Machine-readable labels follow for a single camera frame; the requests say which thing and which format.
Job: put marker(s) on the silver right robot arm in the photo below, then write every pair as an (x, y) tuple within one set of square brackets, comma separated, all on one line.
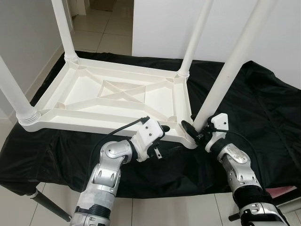
[(242, 172)]

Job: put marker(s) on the black shiny table cloth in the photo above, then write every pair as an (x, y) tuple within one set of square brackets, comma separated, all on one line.
[(263, 150)]

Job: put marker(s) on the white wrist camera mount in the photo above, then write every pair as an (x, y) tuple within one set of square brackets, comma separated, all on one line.
[(149, 134), (218, 123)]

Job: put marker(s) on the white plastic children table top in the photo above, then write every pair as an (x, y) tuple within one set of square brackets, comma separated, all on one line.
[(160, 96)]

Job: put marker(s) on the pink cloth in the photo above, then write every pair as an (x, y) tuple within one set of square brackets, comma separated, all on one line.
[(284, 190)]

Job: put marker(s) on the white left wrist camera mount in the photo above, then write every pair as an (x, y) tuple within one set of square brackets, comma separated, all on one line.
[(149, 134)]

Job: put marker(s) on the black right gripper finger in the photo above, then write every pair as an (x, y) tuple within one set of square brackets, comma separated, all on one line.
[(189, 129)]

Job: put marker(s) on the white plastic table leg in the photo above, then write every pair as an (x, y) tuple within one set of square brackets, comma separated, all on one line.
[(235, 56), (195, 37), (14, 92), (63, 28)]

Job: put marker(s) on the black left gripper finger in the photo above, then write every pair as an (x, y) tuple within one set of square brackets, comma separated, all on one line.
[(174, 148), (164, 128)]

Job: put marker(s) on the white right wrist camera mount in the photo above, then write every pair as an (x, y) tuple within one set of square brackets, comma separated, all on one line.
[(218, 123)]

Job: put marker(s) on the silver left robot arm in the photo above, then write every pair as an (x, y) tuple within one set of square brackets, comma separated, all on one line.
[(106, 174)]

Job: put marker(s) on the black metal table leg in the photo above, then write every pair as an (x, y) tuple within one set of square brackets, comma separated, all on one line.
[(282, 200), (49, 207)]

